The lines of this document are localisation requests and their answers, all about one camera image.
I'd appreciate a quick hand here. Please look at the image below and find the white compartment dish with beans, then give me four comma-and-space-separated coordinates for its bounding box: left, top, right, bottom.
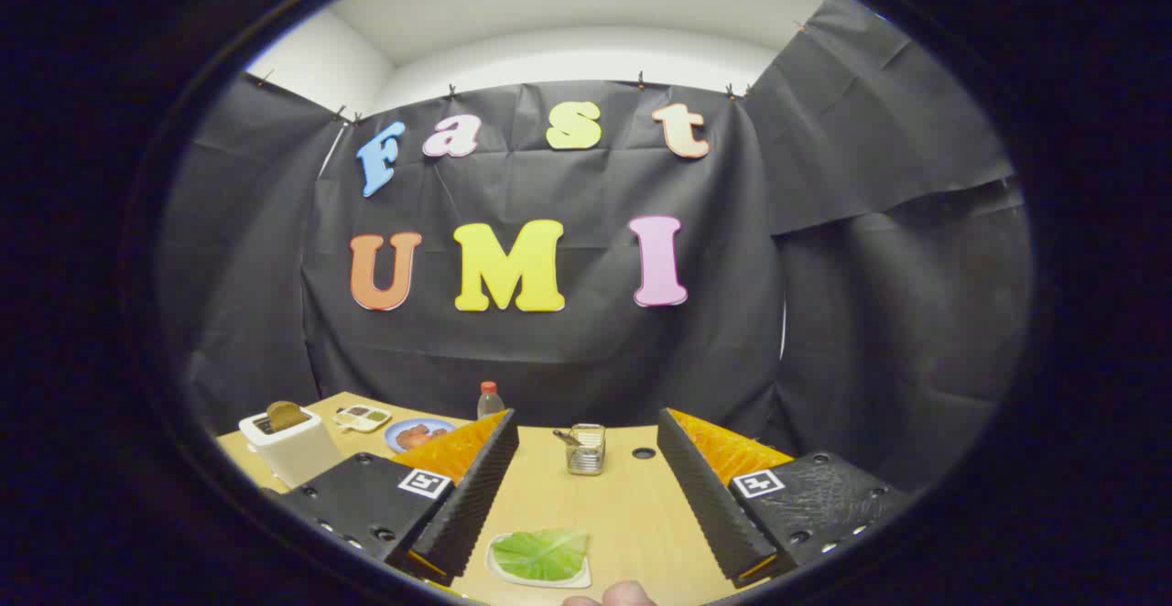
334, 405, 392, 433

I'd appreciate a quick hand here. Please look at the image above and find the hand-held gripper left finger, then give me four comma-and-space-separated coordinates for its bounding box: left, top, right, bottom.
275, 408, 521, 587

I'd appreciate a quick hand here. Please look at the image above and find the metal wire utensil holder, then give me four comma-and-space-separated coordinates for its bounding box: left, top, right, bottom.
565, 424, 607, 476

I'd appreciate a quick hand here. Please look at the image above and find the black backdrop cloth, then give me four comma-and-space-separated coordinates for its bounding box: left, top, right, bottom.
156, 0, 1036, 497

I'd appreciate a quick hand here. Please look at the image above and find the small white rectangular plate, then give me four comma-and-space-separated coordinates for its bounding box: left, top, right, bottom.
485, 533, 592, 590

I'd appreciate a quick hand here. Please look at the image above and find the green lettuce leaf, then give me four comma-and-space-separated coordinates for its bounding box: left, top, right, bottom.
493, 530, 589, 582

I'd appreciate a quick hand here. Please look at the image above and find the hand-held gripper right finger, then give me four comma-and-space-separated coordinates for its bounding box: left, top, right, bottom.
657, 407, 915, 589

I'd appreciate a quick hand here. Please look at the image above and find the white toaster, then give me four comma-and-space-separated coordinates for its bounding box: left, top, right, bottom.
240, 409, 344, 488

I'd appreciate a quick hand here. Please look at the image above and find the blue plate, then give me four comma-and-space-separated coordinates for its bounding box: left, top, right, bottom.
385, 417, 459, 454

